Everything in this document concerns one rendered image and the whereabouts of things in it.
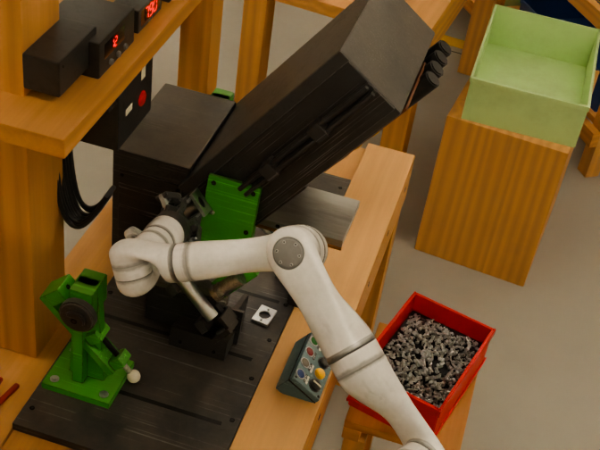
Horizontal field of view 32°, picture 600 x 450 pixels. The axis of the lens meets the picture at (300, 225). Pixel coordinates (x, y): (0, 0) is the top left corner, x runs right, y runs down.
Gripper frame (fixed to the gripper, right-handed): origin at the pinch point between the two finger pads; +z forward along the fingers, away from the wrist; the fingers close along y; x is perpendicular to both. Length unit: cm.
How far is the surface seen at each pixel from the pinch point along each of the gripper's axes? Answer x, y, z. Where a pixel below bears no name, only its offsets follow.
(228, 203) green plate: -6.5, -3.1, 2.9
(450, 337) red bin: -25, -59, 27
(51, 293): 22.5, 1.9, -25.0
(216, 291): 5.1, -18.1, -0.7
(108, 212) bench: 40, 4, 36
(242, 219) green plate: -7.4, -7.5, 2.9
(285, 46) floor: 71, 5, 308
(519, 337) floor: -2, -119, 154
